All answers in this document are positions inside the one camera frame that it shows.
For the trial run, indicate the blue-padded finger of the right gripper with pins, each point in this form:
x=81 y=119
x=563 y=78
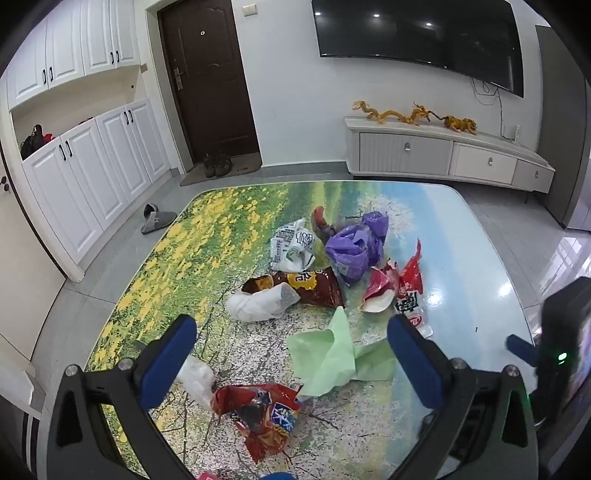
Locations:
x=525 y=351

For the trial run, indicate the red white torn wrapper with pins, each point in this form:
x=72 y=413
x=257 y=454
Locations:
x=383 y=287

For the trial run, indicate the white printed plastic bag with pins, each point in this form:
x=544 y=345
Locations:
x=292 y=248

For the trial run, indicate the dark brown entrance door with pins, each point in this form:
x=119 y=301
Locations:
x=202 y=55

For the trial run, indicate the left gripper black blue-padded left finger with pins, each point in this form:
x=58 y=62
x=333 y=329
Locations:
x=80 y=444

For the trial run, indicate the red snack bag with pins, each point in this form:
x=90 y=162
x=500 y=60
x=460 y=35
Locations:
x=265 y=415

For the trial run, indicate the clear plastic bag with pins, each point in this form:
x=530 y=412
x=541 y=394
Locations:
x=197 y=379

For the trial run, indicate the golden dragon figurine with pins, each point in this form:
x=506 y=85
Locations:
x=418 y=113

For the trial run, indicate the grey refrigerator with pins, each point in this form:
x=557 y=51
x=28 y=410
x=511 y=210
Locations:
x=564 y=140

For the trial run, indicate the wall light switch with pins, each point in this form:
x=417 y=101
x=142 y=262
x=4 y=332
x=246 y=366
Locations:
x=249 y=10

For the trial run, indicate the white tissue wad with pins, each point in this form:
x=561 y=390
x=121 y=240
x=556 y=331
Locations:
x=267 y=304

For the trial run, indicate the golden tiger figurine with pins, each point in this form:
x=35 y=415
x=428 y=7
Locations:
x=460 y=124

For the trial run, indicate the grey slipper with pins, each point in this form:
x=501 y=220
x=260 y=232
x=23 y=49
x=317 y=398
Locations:
x=155 y=219

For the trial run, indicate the brown door mat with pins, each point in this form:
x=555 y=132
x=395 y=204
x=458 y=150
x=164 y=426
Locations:
x=242 y=164

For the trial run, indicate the brown chip bag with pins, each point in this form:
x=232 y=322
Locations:
x=316 y=287

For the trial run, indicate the purple plastic bag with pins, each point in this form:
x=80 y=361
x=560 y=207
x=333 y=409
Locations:
x=358 y=246

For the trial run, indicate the white lower cabinet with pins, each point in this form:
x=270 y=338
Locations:
x=85 y=180

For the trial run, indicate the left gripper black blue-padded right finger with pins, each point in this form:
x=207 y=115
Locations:
x=483 y=419

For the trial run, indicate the brown shoes pair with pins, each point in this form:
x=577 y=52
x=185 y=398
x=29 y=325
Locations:
x=217 y=165

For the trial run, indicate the dark red grey wrapper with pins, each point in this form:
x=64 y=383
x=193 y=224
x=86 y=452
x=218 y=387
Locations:
x=323 y=229

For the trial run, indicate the black wall television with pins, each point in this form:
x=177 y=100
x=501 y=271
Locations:
x=478 y=39

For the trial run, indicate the light green paper wrapper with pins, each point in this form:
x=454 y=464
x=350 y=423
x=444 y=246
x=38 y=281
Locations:
x=325 y=359

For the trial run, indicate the black bag on shelf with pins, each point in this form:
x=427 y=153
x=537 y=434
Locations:
x=33 y=142

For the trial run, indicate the white upper cabinet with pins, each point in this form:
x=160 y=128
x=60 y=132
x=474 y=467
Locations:
x=77 y=39

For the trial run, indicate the white grey tv cabinet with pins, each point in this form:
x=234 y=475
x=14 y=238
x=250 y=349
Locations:
x=399 y=150

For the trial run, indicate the red white candy wrapper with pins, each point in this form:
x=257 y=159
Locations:
x=409 y=300

